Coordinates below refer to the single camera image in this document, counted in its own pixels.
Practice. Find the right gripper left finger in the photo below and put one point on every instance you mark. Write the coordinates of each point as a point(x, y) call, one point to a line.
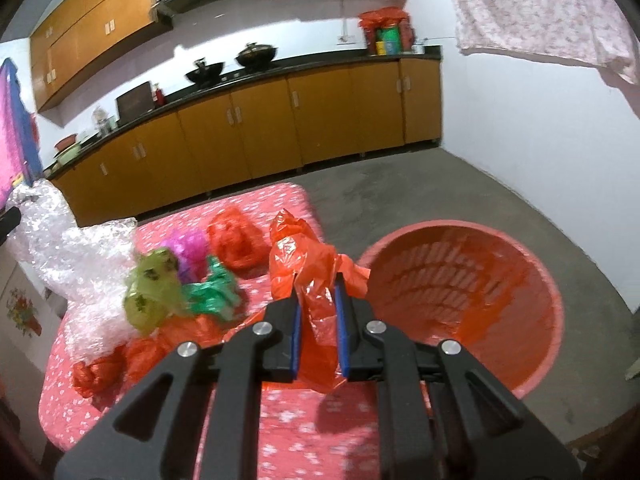
point(196, 414)

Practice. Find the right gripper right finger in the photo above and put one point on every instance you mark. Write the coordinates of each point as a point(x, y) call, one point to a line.
point(441, 413)

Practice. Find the orange plastic bag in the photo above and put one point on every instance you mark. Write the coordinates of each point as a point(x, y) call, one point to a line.
point(302, 265)

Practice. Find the olive green plastic bag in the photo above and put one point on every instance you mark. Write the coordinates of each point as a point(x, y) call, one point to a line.
point(154, 291)

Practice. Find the large red plastic bag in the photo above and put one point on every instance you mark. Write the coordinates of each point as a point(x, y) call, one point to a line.
point(129, 362)

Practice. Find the clear bubble wrap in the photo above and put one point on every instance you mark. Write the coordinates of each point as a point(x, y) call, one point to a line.
point(86, 265)

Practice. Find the lower kitchen cabinets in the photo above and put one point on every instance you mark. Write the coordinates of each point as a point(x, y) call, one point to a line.
point(255, 131)

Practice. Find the kitchen cabinets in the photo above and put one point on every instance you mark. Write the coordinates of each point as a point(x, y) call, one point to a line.
point(255, 131)
point(80, 37)

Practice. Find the upper kitchen cabinets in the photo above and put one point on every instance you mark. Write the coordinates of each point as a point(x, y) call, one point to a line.
point(80, 37)

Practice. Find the pink floral tablecloth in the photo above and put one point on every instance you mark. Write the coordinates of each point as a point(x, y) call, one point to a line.
point(303, 434)

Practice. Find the crumpled red plastic bag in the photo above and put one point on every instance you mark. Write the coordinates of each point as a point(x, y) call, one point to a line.
point(236, 241)

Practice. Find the purple plastic bag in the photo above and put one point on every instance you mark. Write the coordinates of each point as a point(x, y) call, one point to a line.
point(191, 250)

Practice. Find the red plastic basket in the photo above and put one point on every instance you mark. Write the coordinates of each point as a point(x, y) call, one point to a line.
point(454, 279)

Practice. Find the red bottle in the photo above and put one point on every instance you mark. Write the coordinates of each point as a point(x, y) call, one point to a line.
point(158, 96)

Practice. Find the dark cutting board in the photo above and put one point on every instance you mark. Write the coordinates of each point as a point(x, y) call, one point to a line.
point(134, 103)

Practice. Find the glass jar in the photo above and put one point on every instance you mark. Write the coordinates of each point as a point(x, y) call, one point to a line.
point(102, 121)

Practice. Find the black wok left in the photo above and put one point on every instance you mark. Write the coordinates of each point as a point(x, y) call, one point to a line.
point(203, 74)

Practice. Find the stacked bowls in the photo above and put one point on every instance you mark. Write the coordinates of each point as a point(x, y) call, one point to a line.
point(67, 149)

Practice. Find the black wok with lid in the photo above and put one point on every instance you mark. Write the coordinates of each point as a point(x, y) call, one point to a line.
point(256, 56)

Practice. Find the pink blue hanging cloth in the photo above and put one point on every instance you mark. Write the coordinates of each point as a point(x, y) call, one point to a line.
point(20, 159)

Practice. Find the red bag with containers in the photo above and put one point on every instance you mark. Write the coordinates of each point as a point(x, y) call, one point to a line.
point(387, 31)

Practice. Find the pink floral hanging cloth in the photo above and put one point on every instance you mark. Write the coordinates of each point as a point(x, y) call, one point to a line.
point(590, 32)

